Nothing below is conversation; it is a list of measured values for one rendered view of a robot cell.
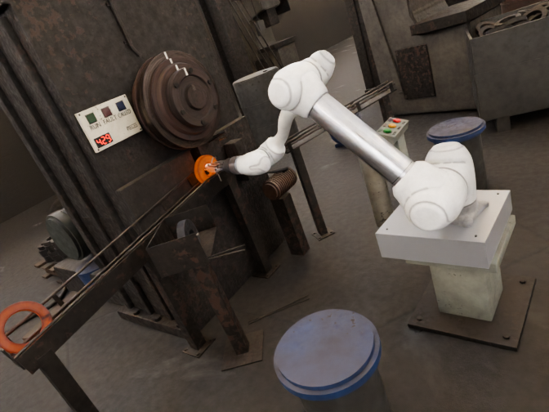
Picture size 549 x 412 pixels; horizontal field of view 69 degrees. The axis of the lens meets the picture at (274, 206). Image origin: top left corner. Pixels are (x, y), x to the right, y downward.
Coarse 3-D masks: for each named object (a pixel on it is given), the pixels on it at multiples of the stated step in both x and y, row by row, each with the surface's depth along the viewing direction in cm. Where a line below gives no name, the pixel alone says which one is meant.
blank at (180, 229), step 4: (184, 220) 154; (188, 220) 156; (180, 224) 152; (184, 224) 151; (188, 224) 155; (192, 224) 159; (176, 228) 151; (180, 228) 150; (184, 228) 150; (188, 228) 153; (192, 228) 158; (196, 228) 162; (176, 232) 150; (180, 232) 149; (184, 232) 149; (188, 232) 152; (192, 232) 158; (196, 232) 161; (180, 236) 149; (200, 240) 162
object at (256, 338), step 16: (160, 224) 167; (176, 224) 173; (208, 224) 173; (160, 240) 162; (176, 240) 147; (192, 240) 147; (208, 240) 165; (160, 256) 150; (176, 256) 150; (192, 256) 150; (208, 256) 155; (160, 272) 153; (176, 272) 153; (208, 272) 168; (208, 288) 171; (224, 304) 174; (224, 320) 178; (240, 336) 182; (256, 336) 193; (224, 352) 191; (240, 352) 186; (256, 352) 183; (224, 368) 182
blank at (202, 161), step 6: (204, 156) 206; (210, 156) 209; (198, 162) 204; (204, 162) 206; (210, 162) 209; (198, 168) 203; (198, 174) 203; (204, 174) 206; (210, 174) 211; (198, 180) 207; (204, 180) 206
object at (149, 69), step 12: (156, 60) 183; (192, 60) 199; (144, 72) 182; (144, 84) 178; (144, 96) 178; (144, 108) 181; (156, 120) 182; (216, 120) 211; (156, 132) 187; (168, 132) 188; (168, 144) 195; (180, 144) 193; (192, 144) 198
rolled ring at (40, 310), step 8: (16, 304) 145; (24, 304) 146; (32, 304) 147; (40, 304) 149; (8, 312) 142; (40, 312) 148; (48, 312) 149; (0, 320) 140; (48, 320) 149; (0, 328) 140; (0, 336) 139; (0, 344) 138; (8, 344) 140; (16, 344) 141; (24, 344) 142; (16, 352) 140
